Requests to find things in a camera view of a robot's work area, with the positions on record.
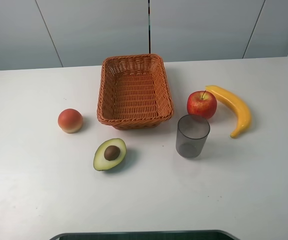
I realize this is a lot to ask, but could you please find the grey translucent plastic cup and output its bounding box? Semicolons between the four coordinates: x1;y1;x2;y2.
176;114;210;159

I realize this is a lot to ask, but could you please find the orange peach fruit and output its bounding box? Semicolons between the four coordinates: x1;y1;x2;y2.
58;108;83;134

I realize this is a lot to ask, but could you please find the halved avocado with pit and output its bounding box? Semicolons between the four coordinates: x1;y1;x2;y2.
93;138;127;171

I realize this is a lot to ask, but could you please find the red apple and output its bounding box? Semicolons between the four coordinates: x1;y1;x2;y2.
187;90;217;119

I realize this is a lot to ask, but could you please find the yellow banana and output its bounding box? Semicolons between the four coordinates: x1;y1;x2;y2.
205;85;252;139

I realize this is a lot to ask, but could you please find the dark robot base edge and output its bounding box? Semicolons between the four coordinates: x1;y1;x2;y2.
51;230;237;240

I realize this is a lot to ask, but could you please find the orange wicker basket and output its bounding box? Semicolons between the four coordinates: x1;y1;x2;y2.
97;53;174;130

